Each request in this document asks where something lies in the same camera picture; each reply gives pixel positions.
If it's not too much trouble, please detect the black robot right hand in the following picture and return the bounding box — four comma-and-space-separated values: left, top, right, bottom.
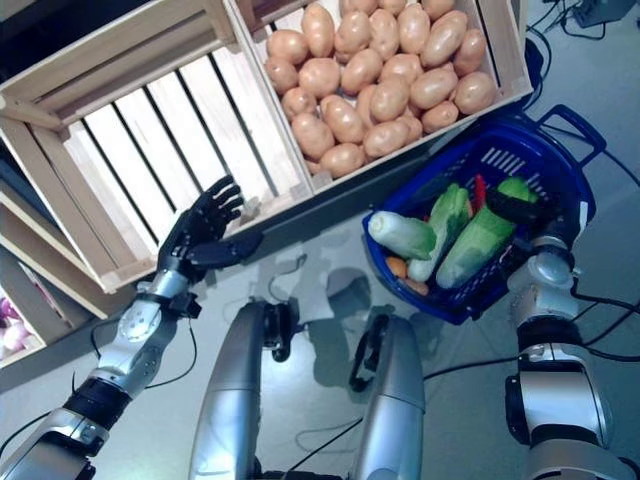
484, 187, 571, 242

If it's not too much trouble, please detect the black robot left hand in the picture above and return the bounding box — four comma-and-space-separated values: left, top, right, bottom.
157, 173, 265, 281

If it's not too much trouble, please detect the blue plastic shopping basket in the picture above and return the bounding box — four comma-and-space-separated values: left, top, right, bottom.
362, 103, 609, 326

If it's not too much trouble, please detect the tan plastic potato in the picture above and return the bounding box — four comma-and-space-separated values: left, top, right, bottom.
291, 112, 335, 161
266, 28, 310, 65
363, 121, 410, 159
319, 94, 365, 145
453, 71, 496, 116
421, 101, 460, 134
419, 9, 469, 69
301, 3, 335, 59
319, 143, 367, 179

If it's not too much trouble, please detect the wooden crate of potatoes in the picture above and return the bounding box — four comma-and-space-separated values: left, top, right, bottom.
227, 0, 535, 196

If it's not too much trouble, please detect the silver robot left leg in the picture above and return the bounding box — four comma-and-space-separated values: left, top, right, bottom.
188, 298, 296, 480

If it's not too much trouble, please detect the wooden display shelf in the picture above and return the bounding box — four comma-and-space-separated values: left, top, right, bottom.
0, 0, 539, 321

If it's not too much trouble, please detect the wooden crate with white slats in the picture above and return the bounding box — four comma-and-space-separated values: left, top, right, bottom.
0, 0, 315, 295

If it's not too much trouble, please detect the black power adapter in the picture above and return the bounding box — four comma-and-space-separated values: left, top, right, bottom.
572, 0, 609, 29

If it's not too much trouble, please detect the wooden crate of turnips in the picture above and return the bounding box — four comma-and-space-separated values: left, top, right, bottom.
0, 279, 51, 374

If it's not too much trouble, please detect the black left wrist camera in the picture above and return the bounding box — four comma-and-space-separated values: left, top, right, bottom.
168, 293, 203, 319

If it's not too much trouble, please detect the black coiled cable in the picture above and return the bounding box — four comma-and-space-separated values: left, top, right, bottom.
522, 29, 547, 106

